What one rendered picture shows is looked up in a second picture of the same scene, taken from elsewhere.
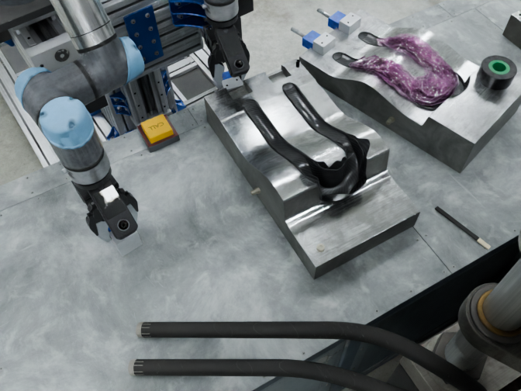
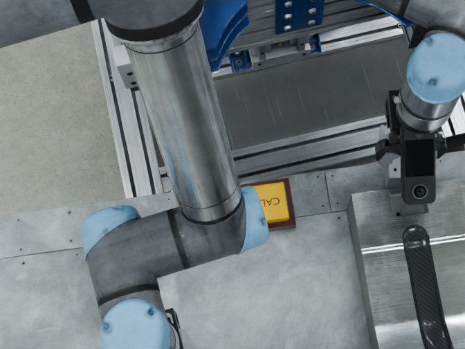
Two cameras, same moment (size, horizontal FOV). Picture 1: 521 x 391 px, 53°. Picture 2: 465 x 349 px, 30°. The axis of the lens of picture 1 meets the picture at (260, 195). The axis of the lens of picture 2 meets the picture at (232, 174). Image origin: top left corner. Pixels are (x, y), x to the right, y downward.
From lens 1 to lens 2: 0.64 m
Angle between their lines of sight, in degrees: 20
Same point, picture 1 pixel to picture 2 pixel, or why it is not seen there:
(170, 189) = (256, 311)
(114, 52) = (230, 229)
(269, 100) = (448, 239)
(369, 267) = not seen: outside the picture
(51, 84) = (130, 255)
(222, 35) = (411, 140)
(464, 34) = not seen: outside the picture
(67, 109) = (140, 332)
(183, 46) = (358, 14)
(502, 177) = not seen: outside the picture
